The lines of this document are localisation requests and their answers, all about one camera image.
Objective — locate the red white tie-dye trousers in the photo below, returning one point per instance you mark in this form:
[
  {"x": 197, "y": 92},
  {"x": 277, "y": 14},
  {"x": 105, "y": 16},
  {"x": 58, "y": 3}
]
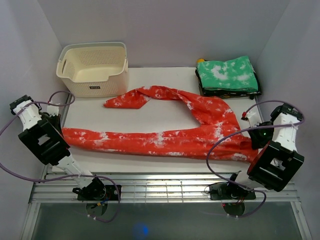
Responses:
[{"x": 216, "y": 136}]

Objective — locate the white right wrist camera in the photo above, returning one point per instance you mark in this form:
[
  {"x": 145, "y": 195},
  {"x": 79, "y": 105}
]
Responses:
[{"x": 252, "y": 117}]

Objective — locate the yellow object behind stack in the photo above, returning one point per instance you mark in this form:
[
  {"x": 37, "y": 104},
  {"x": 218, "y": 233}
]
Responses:
[{"x": 200, "y": 60}]

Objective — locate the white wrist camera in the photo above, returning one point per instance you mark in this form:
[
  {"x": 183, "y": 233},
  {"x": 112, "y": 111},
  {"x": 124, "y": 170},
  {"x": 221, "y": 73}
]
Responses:
[
  {"x": 252, "y": 117},
  {"x": 53, "y": 110}
]

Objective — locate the cream perforated plastic basket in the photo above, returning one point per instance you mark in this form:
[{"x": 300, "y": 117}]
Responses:
[{"x": 95, "y": 69}]

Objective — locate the green white tie-dye trousers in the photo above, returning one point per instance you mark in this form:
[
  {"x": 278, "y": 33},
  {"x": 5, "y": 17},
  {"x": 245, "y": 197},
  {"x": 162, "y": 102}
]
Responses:
[{"x": 231, "y": 75}]

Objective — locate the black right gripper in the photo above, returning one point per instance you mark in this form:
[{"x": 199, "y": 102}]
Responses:
[{"x": 257, "y": 142}]

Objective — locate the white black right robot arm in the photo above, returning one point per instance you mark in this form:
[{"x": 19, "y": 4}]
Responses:
[{"x": 278, "y": 159}]

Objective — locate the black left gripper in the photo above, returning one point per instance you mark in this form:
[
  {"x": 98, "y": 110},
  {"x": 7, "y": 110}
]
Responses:
[{"x": 57, "y": 121}]

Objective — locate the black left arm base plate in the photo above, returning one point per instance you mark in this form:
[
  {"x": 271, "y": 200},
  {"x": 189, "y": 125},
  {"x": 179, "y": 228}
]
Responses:
[{"x": 110, "y": 194}]

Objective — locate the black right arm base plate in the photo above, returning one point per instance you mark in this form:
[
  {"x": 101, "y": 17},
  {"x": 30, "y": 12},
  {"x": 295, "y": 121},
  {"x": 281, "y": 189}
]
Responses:
[{"x": 217, "y": 192}]

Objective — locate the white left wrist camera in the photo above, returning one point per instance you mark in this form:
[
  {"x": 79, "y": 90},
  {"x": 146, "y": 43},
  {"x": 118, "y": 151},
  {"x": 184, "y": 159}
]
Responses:
[{"x": 53, "y": 110}]

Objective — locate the aluminium table frame rails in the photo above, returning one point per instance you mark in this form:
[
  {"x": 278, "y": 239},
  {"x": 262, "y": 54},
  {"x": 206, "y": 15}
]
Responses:
[{"x": 152, "y": 179}]

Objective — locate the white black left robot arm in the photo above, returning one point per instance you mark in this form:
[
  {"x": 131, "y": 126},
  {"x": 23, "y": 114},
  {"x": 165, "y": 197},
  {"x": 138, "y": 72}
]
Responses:
[{"x": 42, "y": 135}]

